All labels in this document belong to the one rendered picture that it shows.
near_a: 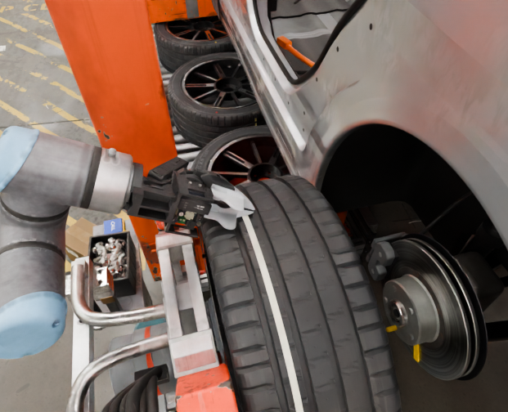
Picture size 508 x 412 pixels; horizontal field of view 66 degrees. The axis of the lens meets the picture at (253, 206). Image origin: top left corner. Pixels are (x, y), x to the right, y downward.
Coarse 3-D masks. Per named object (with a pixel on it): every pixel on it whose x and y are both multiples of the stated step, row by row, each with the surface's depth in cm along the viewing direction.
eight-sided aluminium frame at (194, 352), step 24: (168, 240) 70; (192, 240) 70; (168, 264) 67; (192, 264) 67; (168, 288) 64; (192, 288) 64; (168, 312) 61; (192, 336) 58; (192, 360) 57; (216, 360) 58
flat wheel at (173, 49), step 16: (208, 16) 280; (160, 32) 251; (176, 32) 276; (192, 32) 257; (208, 32) 256; (224, 32) 256; (160, 48) 254; (176, 48) 243; (192, 48) 240; (208, 48) 240; (224, 48) 243; (176, 64) 253
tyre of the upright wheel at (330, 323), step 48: (288, 192) 73; (240, 240) 64; (288, 240) 63; (336, 240) 63; (240, 288) 58; (288, 288) 58; (336, 288) 59; (240, 336) 55; (288, 336) 55; (336, 336) 56; (384, 336) 57; (240, 384) 54; (288, 384) 54; (336, 384) 56; (384, 384) 56
